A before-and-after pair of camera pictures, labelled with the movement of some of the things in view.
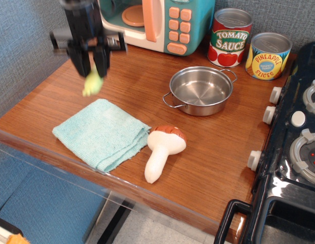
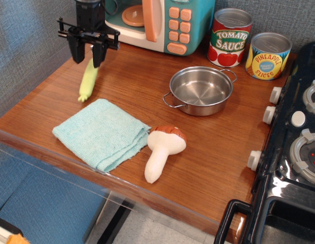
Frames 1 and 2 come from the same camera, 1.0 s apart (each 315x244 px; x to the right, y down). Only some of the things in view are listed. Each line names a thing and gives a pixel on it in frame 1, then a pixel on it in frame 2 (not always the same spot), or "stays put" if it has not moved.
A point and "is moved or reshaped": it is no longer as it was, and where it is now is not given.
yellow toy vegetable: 94,80 is moved or reshaped
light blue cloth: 102,134 stays put
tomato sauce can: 231,31 stays put
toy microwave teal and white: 184,27 stays put
